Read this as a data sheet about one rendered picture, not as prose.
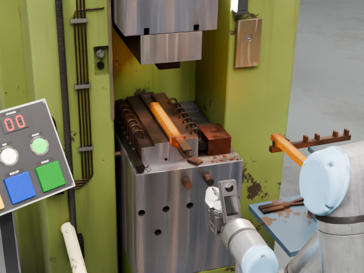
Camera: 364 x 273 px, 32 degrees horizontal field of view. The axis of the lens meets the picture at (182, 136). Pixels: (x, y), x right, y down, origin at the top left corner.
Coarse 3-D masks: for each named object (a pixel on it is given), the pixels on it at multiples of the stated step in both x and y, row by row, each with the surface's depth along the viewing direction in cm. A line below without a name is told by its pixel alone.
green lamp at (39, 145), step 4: (36, 140) 184; (40, 140) 185; (32, 144) 184; (36, 144) 184; (40, 144) 185; (44, 144) 186; (36, 148) 184; (40, 148) 185; (44, 148) 186; (40, 152) 185
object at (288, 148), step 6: (276, 138) 214; (282, 138) 215; (282, 144) 211; (288, 144) 211; (282, 150) 211; (288, 150) 207; (294, 150) 207; (294, 156) 204; (300, 156) 203; (300, 162) 201
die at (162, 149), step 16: (128, 96) 246; (160, 96) 246; (128, 112) 235; (144, 112) 232; (144, 128) 222; (160, 128) 220; (144, 144) 211; (160, 144) 211; (192, 144) 214; (144, 160) 211; (160, 160) 213
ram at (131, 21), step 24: (120, 0) 190; (144, 0) 188; (168, 0) 190; (192, 0) 192; (216, 0) 194; (120, 24) 194; (144, 24) 191; (168, 24) 193; (192, 24) 196; (216, 24) 198
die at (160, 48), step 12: (120, 36) 220; (132, 36) 203; (144, 36) 192; (156, 36) 194; (168, 36) 195; (180, 36) 196; (192, 36) 197; (132, 48) 205; (144, 48) 194; (156, 48) 195; (168, 48) 197; (180, 48) 198; (192, 48) 199; (144, 60) 196; (156, 60) 197; (168, 60) 198; (180, 60) 200; (192, 60) 201
